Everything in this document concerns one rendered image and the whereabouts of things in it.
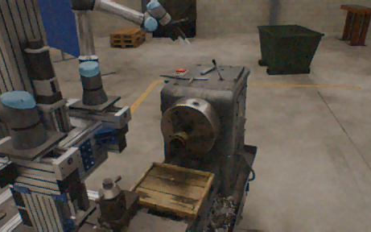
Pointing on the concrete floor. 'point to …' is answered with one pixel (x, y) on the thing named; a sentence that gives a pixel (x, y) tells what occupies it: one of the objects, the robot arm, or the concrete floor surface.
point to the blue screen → (60, 27)
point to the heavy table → (356, 23)
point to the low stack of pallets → (127, 37)
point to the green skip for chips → (287, 48)
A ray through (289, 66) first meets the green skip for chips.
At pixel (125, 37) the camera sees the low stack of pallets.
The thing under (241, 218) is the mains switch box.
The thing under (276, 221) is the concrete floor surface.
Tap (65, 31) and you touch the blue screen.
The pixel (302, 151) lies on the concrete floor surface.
